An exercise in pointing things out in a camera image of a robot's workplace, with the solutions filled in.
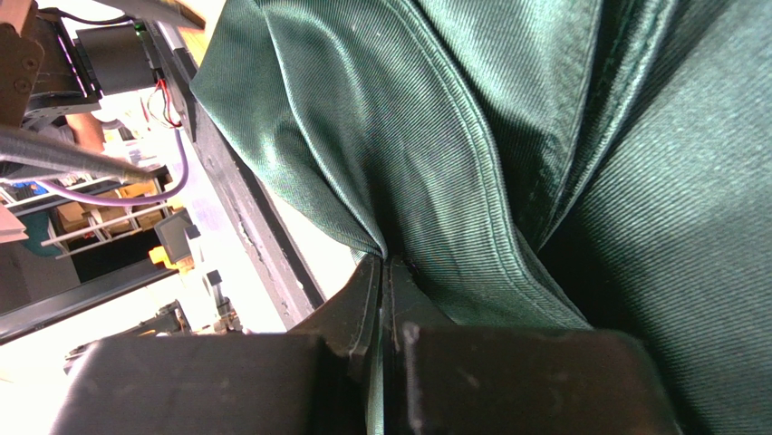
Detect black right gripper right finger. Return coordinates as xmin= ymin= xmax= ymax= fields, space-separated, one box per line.
xmin=381 ymin=257 xmax=453 ymax=434

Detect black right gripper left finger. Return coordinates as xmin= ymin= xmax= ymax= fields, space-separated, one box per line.
xmin=288 ymin=255 xmax=382 ymax=434

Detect dark green cloth napkin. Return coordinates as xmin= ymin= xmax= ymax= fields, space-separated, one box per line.
xmin=191 ymin=1 xmax=771 ymax=434

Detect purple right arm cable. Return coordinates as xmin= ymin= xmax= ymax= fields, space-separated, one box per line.
xmin=35 ymin=126 xmax=190 ymax=208

